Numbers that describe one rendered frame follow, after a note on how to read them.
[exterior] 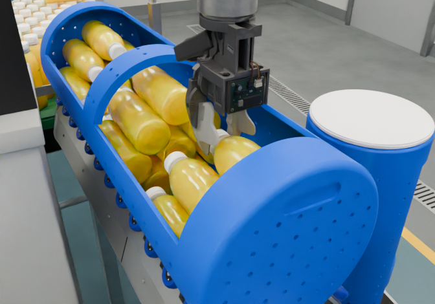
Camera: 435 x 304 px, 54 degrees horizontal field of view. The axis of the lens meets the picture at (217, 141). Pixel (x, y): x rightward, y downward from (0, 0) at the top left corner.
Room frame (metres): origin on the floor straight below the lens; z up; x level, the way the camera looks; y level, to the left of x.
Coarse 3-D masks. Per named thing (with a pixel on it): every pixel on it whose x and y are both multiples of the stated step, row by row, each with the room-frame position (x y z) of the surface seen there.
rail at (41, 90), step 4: (48, 84) 1.17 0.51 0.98; (36, 88) 1.15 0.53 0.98; (40, 88) 1.15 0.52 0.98; (44, 88) 1.16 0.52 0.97; (48, 88) 1.17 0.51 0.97; (52, 88) 1.17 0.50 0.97; (36, 92) 1.15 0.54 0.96; (40, 92) 1.15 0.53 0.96; (44, 92) 1.16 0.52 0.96; (48, 92) 1.16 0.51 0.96; (52, 92) 1.17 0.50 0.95; (36, 96) 1.15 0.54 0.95
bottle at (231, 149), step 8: (224, 136) 0.54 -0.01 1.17; (232, 136) 0.52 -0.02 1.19; (240, 136) 0.52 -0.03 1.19; (224, 144) 0.51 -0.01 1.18; (232, 144) 0.50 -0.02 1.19; (240, 144) 0.50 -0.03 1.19; (248, 144) 0.50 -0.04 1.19; (256, 144) 0.50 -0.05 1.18; (216, 152) 0.51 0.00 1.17; (224, 152) 0.49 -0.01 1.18; (232, 152) 0.48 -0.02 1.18; (240, 152) 0.48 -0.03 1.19; (248, 152) 0.48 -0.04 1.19; (216, 160) 0.50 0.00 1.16; (224, 160) 0.48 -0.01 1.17; (232, 160) 0.47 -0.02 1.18; (216, 168) 0.50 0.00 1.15; (224, 168) 0.48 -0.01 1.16
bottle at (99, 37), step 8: (88, 24) 1.09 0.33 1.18; (96, 24) 1.07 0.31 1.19; (104, 24) 1.10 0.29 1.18; (88, 32) 1.05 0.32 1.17; (96, 32) 1.02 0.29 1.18; (104, 32) 1.00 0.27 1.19; (112, 32) 1.00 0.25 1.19; (88, 40) 1.04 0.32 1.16; (96, 40) 0.99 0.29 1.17; (104, 40) 0.97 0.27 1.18; (112, 40) 0.97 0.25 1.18; (120, 40) 0.99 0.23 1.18; (96, 48) 0.98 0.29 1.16; (104, 48) 0.96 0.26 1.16; (104, 56) 0.97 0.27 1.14
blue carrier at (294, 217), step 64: (64, 64) 1.07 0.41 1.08; (128, 64) 0.71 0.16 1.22; (192, 64) 0.76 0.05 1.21; (256, 128) 0.69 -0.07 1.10; (128, 192) 0.49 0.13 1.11; (256, 192) 0.35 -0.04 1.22; (320, 192) 0.39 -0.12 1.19; (192, 256) 0.34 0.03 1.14; (256, 256) 0.34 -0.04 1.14; (320, 256) 0.39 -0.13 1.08
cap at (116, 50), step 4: (116, 44) 0.96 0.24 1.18; (112, 48) 0.94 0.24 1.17; (116, 48) 0.94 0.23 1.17; (120, 48) 0.95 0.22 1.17; (124, 48) 0.95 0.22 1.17; (112, 52) 0.94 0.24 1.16; (116, 52) 0.94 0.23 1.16; (120, 52) 0.95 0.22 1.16; (112, 56) 0.94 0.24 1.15; (116, 56) 0.94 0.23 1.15
